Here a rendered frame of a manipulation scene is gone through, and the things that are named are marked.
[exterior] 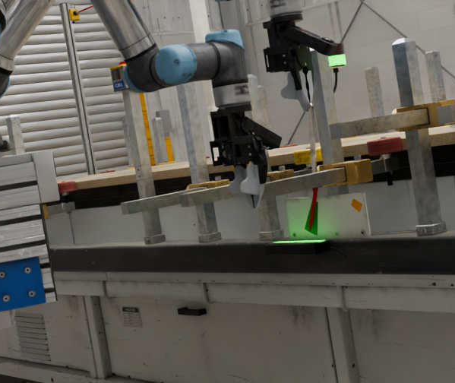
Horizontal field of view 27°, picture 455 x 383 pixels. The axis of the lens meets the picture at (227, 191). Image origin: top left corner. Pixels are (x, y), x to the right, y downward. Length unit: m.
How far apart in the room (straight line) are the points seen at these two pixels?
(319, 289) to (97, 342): 1.45
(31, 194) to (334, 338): 1.16
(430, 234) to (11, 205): 0.86
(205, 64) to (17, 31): 0.59
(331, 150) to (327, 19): 9.64
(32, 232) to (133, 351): 1.81
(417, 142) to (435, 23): 8.80
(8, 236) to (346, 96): 10.08
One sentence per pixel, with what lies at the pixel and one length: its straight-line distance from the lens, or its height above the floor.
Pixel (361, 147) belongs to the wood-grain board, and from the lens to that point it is 2.36.
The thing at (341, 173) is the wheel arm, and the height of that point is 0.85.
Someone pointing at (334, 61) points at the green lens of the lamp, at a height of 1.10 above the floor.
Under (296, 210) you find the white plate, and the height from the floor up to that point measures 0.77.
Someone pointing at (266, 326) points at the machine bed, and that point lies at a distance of 2.84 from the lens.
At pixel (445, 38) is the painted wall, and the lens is 10.71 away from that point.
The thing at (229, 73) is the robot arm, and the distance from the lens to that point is 1.92.
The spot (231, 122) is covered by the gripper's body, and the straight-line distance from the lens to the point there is 1.92.
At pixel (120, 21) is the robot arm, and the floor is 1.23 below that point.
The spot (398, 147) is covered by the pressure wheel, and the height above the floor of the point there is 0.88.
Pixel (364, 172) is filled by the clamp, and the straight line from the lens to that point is 2.13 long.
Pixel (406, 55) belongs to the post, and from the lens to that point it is 2.00.
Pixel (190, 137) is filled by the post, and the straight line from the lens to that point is 2.55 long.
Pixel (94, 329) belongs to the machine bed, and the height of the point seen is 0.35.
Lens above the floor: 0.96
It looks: 3 degrees down
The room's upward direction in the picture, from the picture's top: 9 degrees counter-clockwise
